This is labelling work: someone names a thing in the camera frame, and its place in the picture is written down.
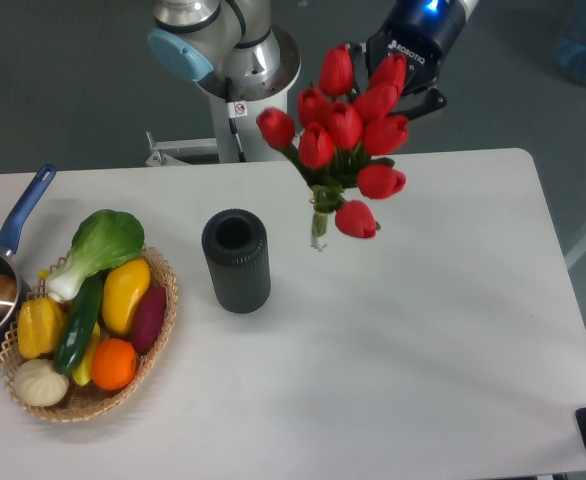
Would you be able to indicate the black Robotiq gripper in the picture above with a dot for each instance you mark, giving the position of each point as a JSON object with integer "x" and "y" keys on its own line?
{"x": 424, "y": 32}

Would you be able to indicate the red tulip bouquet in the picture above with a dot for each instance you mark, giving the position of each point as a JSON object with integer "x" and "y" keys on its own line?
{"x": 341, "y": 139}

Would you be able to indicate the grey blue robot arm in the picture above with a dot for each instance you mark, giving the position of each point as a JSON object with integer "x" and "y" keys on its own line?
{"x": 216, "y": 27}

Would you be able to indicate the dark grey ribbed vase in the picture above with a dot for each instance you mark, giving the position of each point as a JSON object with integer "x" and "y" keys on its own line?
{"x": 235, "y": 246}

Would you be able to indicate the green bok choy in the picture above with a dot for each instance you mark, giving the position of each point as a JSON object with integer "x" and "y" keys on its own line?
{"x": 105, "y": 240}

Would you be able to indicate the purple sweet potato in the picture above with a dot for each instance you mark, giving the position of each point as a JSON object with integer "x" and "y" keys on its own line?
{"x": 148, "y": 319}

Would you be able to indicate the yellow mango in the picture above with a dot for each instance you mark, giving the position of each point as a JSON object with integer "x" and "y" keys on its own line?
{"x": 123, "y": 289}

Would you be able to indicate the orange fruit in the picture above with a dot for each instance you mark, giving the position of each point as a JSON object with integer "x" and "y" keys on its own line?
{"x": 114, "y": 364}

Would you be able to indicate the woven wicker basket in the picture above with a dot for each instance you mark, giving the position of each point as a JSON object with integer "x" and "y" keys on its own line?
{"x": 82, "y": 403}

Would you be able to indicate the green cucumber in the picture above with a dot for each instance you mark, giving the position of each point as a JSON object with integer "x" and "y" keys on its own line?
{"x": 81, "y": 320}

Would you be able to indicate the yellow banana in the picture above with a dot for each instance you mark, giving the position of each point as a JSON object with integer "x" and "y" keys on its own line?
{"x": 81, "y": 374}

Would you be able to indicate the yellow bell pepper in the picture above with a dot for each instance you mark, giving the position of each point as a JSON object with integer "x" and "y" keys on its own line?
{"x": 39, "y": 327}

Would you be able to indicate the white steamed bun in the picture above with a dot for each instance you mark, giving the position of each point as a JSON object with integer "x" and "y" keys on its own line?
{"x": 38, "y": 384}

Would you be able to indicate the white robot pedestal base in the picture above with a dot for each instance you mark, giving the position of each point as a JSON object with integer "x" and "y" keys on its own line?
{"x": 253, "y": 120}

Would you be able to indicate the blue handled saucepan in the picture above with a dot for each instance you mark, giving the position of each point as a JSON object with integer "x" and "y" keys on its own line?
{"x": 10, "y": 234}

